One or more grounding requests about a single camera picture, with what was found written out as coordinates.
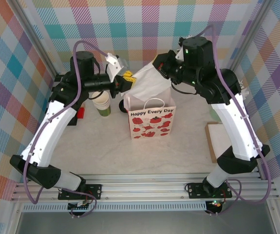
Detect stack of green paper cups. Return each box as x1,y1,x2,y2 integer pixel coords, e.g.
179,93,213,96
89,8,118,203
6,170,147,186
92,91,112,117

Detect white red printed paper bag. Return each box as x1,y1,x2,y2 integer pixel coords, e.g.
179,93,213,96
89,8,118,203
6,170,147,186
124,94,177,141

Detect black grey chessboard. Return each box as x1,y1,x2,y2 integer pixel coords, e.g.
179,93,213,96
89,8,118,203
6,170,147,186
53,74,79,127

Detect white napkins on tray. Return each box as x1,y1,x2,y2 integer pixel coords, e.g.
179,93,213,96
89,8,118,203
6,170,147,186
205,121,224,163

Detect left small circuit board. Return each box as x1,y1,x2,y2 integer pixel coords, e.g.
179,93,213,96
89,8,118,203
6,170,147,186
68,201,92,211

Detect small circuit board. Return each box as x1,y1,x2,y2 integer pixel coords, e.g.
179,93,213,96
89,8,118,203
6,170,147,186
68,201,92,211
206,199,223,210

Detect right small circuit board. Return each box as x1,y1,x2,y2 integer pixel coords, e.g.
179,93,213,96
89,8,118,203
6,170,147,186
206,199,223,210

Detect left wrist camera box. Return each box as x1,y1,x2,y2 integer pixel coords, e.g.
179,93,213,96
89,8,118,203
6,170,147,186
105,52,129,82

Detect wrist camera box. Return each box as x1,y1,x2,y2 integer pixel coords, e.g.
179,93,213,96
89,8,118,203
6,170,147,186
175,36,187,59
105,52,129,82

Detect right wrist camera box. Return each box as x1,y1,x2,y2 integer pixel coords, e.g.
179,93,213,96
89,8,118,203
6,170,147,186
175,36,187,59

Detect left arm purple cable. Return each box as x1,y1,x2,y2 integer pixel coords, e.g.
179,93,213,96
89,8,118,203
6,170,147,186
22,40,111,219

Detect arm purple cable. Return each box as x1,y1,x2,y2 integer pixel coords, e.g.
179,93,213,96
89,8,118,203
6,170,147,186
198,24,272,215
22,40,111,219

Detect left aluminium corner post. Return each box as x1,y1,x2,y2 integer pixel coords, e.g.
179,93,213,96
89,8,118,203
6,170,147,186
8,0,58,81

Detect aluminium corner post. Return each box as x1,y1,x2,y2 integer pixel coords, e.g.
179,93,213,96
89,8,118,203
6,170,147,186
8,0,58,81
227,0,276,74

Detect right aluminium corner post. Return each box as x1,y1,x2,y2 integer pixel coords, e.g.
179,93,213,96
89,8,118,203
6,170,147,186
227,0,276,74

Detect aluminium rail frame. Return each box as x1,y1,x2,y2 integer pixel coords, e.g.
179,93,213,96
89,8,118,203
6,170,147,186
10,173,280,202

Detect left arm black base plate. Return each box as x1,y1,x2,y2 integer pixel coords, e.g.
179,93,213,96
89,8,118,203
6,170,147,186
58,184,103,200

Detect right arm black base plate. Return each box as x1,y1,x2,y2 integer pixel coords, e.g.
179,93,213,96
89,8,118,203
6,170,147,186
186,182,233,199

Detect slotted grey cable duct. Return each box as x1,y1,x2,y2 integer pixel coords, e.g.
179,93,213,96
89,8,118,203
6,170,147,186
21,204,207,212

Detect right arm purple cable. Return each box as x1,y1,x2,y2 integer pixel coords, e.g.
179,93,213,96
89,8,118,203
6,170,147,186
198,24,272,215

